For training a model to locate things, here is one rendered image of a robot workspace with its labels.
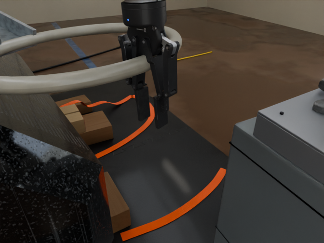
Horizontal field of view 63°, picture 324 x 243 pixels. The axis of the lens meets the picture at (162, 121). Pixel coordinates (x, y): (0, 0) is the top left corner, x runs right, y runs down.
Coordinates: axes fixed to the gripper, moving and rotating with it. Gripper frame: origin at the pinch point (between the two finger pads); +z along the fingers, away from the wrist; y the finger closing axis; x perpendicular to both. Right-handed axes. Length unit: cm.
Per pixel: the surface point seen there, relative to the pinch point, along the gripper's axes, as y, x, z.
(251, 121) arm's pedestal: -11.6, -22.8, 9.5
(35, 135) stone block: 27.6, 14.7, 10.2
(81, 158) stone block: 23.1, 6.4, 20.3
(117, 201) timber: 47, -17, 73
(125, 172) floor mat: 70, -41, 83
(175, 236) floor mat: 19, -28, 86
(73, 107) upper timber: 129, -46, 58
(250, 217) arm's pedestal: -18.1, -14.9, 32.6
